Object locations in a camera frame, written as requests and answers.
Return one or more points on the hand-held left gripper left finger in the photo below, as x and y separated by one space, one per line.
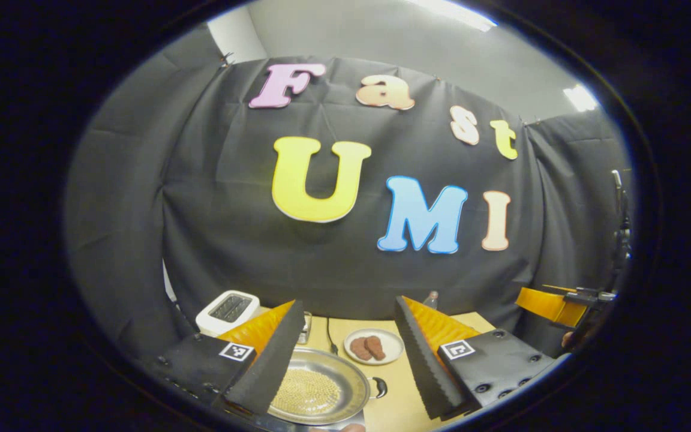
273 366

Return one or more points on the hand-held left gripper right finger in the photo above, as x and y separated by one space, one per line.
420 366

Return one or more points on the round white plate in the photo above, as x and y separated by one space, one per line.
393 348

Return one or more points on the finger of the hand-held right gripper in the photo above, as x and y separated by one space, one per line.
546 305

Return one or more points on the black induction cooktop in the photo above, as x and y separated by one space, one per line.
354 423

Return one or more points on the pile of soybeans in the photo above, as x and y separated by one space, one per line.
309 393

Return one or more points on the clear plastic water bottle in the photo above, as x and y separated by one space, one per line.
430 300

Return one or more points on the white toaster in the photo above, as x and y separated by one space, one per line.
225 315

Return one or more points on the brown meat piece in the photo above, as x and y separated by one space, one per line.
376 347
358 349

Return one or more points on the ceiling light panel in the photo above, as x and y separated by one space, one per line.
579 98

